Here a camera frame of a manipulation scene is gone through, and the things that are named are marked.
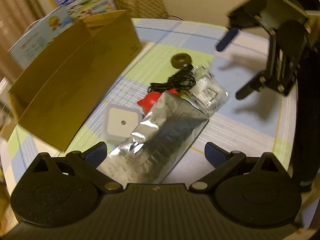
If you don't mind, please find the white square plastic container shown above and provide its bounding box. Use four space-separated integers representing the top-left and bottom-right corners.
101 103 143 146

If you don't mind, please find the silver foil pouch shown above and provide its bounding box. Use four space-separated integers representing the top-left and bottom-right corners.
98 92 209 185

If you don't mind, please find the clear plastic packet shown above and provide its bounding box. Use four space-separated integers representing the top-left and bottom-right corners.
186 66 229 117

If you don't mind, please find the checked tablecloth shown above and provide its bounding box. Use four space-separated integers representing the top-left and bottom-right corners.
0 17 298 196

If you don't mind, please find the open brown cardboard box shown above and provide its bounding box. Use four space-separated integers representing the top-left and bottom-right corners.
8 10 142 151

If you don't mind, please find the red plush toy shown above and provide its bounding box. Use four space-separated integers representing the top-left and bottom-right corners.
137 92 163 114

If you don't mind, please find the brown hair scrunchie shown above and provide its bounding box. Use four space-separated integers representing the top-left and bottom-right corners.
171 53 192 69

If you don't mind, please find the light blue milk carton box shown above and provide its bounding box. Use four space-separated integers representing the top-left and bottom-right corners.
9 7 73 69

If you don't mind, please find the brown curtain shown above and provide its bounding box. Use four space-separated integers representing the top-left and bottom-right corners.
1 0 44 83

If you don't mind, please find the black cable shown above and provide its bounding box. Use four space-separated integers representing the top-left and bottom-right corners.
147 63 197 94

